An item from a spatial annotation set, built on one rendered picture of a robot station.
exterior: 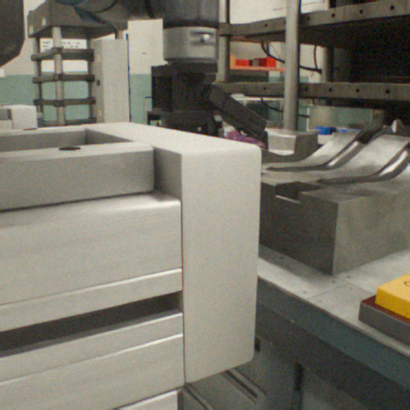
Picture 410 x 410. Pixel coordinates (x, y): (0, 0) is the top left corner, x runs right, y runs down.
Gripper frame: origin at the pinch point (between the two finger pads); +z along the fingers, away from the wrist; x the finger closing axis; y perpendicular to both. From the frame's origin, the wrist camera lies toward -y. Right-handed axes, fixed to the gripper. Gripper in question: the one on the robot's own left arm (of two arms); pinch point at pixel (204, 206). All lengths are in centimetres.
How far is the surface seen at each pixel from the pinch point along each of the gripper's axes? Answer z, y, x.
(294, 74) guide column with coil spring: -22, -77, -73
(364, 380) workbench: 13.9, -4.8, 27.8
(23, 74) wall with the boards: -45, -60, -722
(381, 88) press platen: -18, -83, -38
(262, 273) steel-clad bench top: 4.6, 0.4, 14.8
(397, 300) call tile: 1.4, -2.1, 32.0
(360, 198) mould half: -4.4, -10.2, 19.4
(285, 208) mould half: -1.7, -5.6, 11.2
